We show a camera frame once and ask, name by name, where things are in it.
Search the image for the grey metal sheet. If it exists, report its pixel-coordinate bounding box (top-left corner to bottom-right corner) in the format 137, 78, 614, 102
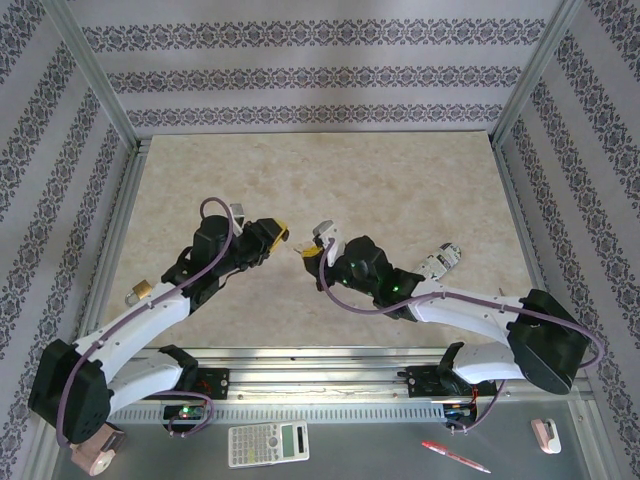
49, 399, 589, 480

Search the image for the brass padlock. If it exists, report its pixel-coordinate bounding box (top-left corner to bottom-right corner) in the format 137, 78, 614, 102
123, 280, 154, 306

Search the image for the slotted grey cable duct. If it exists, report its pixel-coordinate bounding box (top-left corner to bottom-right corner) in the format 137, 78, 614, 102
67, 402, 447, 425

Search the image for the aluminium side rail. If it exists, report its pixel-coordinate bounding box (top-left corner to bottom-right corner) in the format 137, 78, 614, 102
492, 139, 594, 381
74, 142, 151, 351

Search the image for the small pink stapler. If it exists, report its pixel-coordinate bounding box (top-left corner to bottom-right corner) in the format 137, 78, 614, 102
530, 418, 564, 455

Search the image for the red pen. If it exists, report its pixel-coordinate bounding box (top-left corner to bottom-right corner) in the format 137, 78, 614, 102
420, 439, 492, 474

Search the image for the circuit board with green light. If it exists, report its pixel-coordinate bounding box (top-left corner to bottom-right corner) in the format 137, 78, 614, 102
163, 404, 206, 421

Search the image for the white scientific calculator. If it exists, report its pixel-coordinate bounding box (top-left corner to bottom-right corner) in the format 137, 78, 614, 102
227, 420, 311, 469

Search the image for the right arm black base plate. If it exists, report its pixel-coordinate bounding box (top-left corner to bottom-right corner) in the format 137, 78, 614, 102
406, 364, 499, 400

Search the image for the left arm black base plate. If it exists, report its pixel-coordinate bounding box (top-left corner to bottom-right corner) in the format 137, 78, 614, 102
139, 367, 232, 401

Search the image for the pink tape dispenser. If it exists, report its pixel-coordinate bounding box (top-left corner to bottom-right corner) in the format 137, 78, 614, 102
69, 422, 126, 476

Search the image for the aluminium frame post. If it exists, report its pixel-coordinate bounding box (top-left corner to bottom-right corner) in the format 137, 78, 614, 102
42, 0, 141, 149
492, 0, 584, 144

